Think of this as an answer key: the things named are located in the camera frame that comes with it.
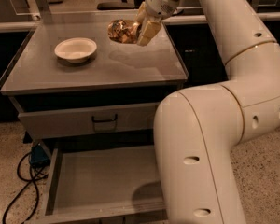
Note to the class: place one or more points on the blue power box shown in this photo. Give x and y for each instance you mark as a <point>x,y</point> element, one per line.
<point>40,156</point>

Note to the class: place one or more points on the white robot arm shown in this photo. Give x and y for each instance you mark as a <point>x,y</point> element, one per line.
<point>195,128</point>

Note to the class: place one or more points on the white bowl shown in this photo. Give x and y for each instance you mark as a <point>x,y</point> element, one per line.
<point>76,50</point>

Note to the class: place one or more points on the grey upper drawer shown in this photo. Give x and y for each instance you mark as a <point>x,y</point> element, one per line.
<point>77,121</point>

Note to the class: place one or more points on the grey drawer cabinet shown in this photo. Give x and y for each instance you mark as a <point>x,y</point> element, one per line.
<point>115,74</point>

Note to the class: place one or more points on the black drawer handle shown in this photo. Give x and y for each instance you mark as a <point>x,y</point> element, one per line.
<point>95,120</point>

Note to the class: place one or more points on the open grey middle drawer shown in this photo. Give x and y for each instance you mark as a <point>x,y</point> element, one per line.
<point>112,186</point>

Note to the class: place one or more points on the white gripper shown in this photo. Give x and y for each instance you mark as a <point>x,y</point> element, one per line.
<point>160,3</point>

